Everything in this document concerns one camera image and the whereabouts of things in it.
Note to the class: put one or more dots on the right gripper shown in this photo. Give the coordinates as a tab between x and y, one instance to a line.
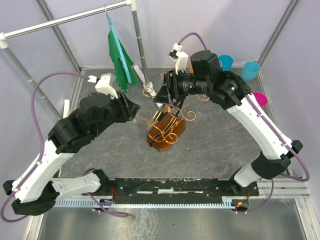
171	89

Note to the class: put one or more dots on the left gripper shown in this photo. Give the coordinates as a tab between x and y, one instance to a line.
129	109

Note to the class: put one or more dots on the orange wine glass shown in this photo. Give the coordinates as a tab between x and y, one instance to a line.
191	69

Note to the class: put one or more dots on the blue wine glass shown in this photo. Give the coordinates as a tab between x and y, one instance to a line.
227	62
250	70

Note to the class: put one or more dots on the pink wine glass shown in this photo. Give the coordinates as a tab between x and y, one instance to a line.
261	99

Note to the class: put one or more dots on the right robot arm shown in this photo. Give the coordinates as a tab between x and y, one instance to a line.
201	73

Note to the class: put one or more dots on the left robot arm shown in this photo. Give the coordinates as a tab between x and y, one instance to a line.
35	192

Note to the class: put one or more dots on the green cloth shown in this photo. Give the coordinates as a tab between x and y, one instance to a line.
114	53

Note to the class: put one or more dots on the light blue clothes hanger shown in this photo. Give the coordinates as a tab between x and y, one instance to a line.
118	45

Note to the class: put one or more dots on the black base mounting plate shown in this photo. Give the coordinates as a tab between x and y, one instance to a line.
175	190

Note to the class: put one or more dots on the gold wire wine glass rack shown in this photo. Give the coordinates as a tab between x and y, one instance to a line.
167	125

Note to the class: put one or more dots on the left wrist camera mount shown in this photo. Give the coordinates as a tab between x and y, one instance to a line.
104	84

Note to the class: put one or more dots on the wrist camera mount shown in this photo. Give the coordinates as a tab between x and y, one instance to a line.
104	84
180	58

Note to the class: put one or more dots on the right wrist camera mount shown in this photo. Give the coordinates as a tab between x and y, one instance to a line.
180	58

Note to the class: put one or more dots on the white clothes rail frame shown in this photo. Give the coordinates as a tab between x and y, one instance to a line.
40	51

